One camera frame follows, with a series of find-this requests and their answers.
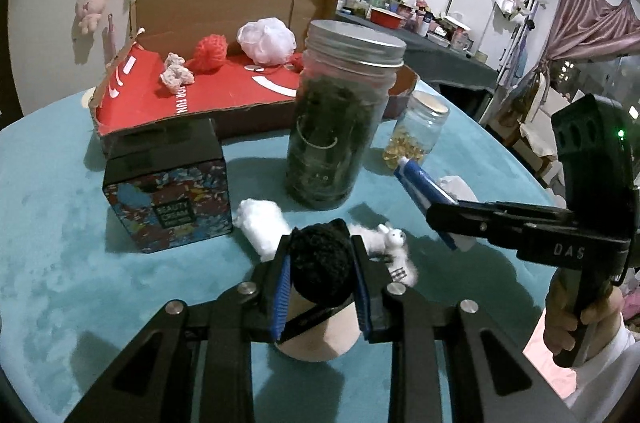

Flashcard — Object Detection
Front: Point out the black scrunchie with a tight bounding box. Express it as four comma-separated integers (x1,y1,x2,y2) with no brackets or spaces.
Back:
289,220,355,305

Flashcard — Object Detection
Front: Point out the person's pink clothing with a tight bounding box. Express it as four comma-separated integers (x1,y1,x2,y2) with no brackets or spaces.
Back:
522,308,576,404

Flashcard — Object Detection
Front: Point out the pink plush toy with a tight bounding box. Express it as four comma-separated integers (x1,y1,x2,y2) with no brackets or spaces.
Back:
75,0,110,34

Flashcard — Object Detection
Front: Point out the pink curtain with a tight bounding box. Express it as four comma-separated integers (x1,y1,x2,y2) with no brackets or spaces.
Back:
530,0,640,74

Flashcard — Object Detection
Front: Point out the cardboard box with red inside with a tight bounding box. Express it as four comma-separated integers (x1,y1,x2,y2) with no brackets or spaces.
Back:
90,0,421,154

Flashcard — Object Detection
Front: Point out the red basin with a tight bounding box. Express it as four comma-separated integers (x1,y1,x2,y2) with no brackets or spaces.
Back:
370,7,405,28

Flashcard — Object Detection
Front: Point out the small jar of golden capsules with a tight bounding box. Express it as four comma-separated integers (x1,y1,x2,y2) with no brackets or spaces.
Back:
382,92,451,171

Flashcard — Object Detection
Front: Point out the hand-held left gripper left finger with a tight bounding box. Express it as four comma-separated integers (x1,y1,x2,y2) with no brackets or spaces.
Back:
65,230,293,423

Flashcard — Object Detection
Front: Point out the table with dark cloth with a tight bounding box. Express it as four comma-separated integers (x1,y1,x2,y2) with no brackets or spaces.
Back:
335,10,501,118

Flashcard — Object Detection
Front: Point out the person's right forearm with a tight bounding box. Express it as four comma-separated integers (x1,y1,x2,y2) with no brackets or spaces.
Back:
565,318,640,423

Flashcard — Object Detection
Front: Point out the wooden chair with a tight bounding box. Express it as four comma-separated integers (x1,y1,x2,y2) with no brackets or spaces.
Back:
500,73,566,184

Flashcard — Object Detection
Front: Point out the beige powder puff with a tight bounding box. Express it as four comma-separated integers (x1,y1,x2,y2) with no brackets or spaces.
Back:
274,288,363,364

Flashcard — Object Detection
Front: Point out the cluttered dark side table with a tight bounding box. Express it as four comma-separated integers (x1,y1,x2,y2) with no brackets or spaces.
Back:
305,0,488,64

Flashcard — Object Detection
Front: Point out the blue soft tube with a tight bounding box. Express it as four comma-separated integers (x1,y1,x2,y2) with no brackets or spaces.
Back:
392,155,458,249

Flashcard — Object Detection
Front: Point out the colourful printed tin box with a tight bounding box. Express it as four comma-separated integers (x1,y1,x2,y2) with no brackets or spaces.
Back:
102,118,233,254

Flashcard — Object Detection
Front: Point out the large glass jar metal lid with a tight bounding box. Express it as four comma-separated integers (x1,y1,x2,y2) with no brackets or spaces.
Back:
285,20,407,210

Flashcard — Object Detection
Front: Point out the white fluffy rabbit hair clip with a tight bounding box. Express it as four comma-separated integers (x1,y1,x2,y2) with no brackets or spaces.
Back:
235,198,420,289

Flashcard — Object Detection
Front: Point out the orange knitted mesh sponge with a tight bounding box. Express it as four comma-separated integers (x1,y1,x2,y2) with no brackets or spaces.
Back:
187,34,230,74

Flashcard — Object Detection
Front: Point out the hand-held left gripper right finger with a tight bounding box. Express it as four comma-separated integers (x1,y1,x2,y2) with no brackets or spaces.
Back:
350,233,571,423

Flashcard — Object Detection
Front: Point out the beige knitted scrunchie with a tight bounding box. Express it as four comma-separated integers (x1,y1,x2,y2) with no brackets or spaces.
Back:
160,52,195,92

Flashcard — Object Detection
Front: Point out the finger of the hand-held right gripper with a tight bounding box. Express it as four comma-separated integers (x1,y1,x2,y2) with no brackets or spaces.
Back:
425,203,522,256
456,199,571,226

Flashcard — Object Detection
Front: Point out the white mesh bath pouf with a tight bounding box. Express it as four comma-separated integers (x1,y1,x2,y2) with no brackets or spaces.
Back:
236,18,296,64

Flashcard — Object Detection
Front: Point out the person's right hand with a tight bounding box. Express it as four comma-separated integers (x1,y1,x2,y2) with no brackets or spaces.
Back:
544,273,626,359

